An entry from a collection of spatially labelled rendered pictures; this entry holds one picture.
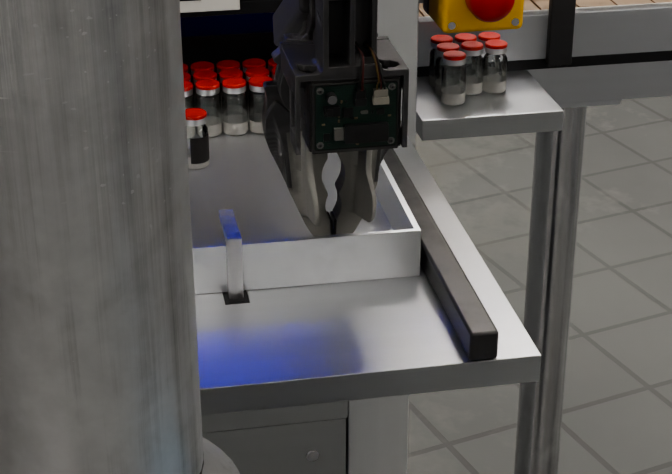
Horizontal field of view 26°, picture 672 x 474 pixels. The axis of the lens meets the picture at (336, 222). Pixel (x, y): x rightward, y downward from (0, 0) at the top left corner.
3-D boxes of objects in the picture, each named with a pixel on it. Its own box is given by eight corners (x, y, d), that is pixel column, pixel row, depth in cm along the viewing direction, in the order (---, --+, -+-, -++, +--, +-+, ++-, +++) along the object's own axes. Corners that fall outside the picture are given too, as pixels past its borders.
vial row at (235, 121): (89, 136, 124) (85, 85, 121) (298, 122, 126) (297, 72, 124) (90, 146, 122) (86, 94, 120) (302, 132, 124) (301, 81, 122)
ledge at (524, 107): (387, 86, 141) (387, 67, 140) (516, 77, 143) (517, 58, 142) (421, 141, 128) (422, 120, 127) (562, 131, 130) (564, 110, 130)
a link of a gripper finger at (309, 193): (298, 283, 95) (297, 153, 91) (284, 242, 100) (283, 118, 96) (345, 279, 96) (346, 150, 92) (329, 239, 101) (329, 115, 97)
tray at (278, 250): (41, 120, 127) (38, 83, 126) (334, 102, 131) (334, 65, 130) (39, 307, 97) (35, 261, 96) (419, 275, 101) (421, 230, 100)
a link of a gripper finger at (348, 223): (345, 279, 96) (346, 150, 92) (329, 239, 101) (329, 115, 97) (391, 275, 96) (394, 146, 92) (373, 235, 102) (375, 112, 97)
